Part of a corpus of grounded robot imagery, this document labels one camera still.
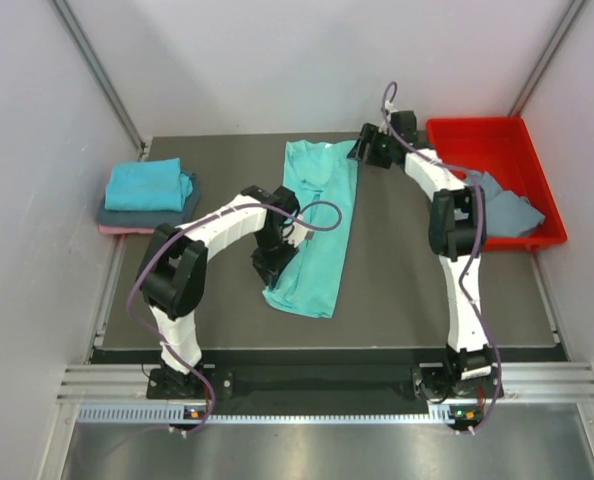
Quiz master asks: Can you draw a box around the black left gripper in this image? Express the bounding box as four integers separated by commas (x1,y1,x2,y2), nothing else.
249,227,298,288

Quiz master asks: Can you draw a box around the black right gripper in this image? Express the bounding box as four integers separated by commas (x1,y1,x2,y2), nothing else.
347,123,399,169

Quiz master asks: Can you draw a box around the turquoise t-shirt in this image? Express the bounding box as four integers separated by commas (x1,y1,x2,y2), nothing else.
261,139,361,320

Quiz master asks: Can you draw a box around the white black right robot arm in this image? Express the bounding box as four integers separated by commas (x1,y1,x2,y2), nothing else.
348,102,496,400

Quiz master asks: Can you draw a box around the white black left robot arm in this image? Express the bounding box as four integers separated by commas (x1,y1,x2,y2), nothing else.
139,186,303,400

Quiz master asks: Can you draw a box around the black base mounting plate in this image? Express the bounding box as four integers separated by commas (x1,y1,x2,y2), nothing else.
146,364,498,402

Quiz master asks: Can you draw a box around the folded blue t-shirt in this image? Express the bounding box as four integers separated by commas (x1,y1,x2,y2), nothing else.
104,158,194,212

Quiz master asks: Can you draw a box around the red plastic bin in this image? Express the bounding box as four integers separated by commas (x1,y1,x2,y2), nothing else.
426,117,568,252

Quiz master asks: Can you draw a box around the grey-blue t-shirt in bin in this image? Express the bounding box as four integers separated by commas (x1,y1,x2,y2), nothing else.
468,170,545,238

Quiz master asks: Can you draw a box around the folded pink t-shirt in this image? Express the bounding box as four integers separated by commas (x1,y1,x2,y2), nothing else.
98,225,154,236

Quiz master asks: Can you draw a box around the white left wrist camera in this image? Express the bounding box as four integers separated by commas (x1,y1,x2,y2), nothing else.
283,224,314,248

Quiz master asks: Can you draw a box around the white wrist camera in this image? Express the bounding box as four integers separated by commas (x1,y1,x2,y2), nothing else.
283,224,314,248
383,99,398,118

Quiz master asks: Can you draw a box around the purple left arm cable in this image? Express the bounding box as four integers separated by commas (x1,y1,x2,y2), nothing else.
126,200,343,434

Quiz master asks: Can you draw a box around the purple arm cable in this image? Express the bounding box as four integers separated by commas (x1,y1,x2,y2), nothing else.
126,200,343,434
380,82,503,435

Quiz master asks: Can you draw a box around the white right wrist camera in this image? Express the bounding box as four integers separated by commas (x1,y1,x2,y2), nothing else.
383,99,398,118

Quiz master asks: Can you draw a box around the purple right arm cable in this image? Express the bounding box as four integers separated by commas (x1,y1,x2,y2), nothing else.
380,82,503,435

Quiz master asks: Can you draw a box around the slotted grey cable duct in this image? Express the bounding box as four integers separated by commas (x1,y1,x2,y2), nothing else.
77,404,477,425

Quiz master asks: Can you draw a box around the right aluminium corner post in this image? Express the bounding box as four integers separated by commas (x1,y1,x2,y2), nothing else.
507,0,590,117

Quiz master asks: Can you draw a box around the aluminium corner post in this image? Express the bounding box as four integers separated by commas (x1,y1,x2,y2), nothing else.
507,0,590,117
48,0,146,153

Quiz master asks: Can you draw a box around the left aluminium corner post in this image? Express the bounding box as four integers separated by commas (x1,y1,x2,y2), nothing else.
48,0,146,153

